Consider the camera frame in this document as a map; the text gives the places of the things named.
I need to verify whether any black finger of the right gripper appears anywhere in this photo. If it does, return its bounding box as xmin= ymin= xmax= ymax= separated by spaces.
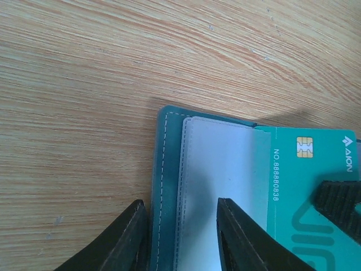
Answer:
xmin=312 ymin=181 xmax=360 ymax=240

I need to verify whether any teal AION credit card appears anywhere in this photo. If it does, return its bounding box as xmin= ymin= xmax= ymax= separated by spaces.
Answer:
xmin=261 ymin=126 xmax=360 ymax=270

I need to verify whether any teal card holder wallet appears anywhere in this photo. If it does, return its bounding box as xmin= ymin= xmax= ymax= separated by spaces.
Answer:
xmin=149 ymin=106 xmax=273 ymax=270

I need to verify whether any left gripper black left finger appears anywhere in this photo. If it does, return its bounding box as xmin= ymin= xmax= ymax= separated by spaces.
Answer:
xmin=56 ymin=199 xmax=148 ymax=270

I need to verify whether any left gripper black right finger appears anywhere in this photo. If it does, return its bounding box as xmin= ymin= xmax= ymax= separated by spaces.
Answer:
xmin=217 ymin=198 xmax=314 ymax=271

